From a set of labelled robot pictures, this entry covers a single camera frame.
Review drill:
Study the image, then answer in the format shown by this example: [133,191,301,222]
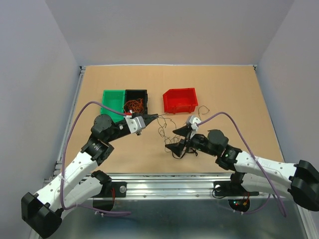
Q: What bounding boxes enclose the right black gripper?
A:
[164,125,218,158]

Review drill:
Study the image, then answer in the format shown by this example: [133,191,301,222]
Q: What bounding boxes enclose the thin grey cable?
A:
[156,112,180,145]

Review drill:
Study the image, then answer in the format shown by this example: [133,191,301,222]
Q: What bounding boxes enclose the black and orange cables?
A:
[164,140,199,160]

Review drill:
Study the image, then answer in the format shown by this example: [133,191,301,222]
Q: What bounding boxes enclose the orange cable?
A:
[123,98,146,117]

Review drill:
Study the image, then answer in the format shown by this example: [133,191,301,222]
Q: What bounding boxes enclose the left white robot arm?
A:
[21,113,158,239]

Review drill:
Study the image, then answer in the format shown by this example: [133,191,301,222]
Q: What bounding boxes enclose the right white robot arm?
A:
[165,126,319,212]

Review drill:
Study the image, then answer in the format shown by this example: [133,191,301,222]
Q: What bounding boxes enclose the black plastic bin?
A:
[124,90,148,114]

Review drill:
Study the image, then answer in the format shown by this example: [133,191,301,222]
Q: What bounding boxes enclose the green plastic bin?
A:
[100,90,125,122]

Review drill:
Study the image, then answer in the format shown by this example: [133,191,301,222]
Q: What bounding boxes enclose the red plastic bin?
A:
[162,88,198,114]

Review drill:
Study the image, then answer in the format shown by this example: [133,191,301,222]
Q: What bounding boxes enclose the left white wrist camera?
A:
[124,116,146,134]

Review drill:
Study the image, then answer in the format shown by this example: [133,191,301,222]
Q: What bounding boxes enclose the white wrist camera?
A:
[124,116,146,134]
[186,115,201,139]

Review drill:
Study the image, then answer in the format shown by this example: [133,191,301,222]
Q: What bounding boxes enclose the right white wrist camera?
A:
[186,115,201,139]

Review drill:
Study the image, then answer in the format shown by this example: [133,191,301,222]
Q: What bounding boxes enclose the aluminium mounting rail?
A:
[42,174,260,200]

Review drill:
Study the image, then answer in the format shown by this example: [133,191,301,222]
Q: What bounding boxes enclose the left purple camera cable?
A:
[59,101,135,217]

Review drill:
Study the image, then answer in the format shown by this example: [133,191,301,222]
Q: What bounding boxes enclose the aluminium table side frame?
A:
[52,66,86,178]

